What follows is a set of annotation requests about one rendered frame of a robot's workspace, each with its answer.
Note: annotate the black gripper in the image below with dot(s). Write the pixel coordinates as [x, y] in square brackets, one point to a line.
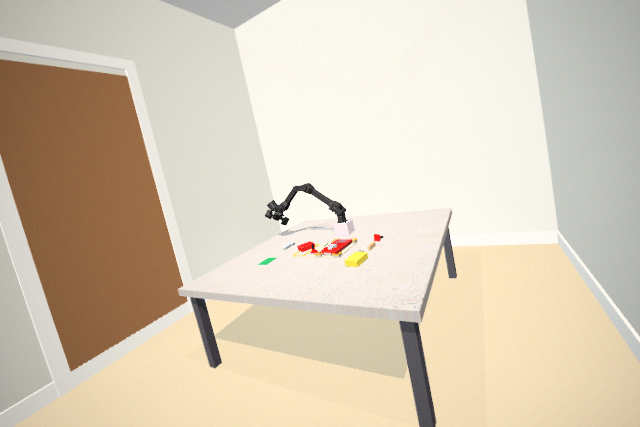
[270, 215]

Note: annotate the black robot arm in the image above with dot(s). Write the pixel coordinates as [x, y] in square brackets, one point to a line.
[334, 206]

